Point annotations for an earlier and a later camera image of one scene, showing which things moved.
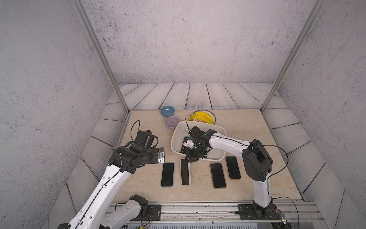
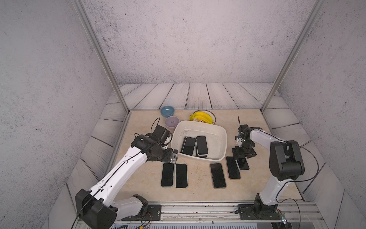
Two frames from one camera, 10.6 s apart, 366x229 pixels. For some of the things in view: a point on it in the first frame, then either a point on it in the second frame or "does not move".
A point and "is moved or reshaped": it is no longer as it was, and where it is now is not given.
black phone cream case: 233,170 does not move
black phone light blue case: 167,174 does not move
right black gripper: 189,157 → 251,153
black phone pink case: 218,176 does not move
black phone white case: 185,172 is moved or reshaped
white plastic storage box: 180,129 does not move
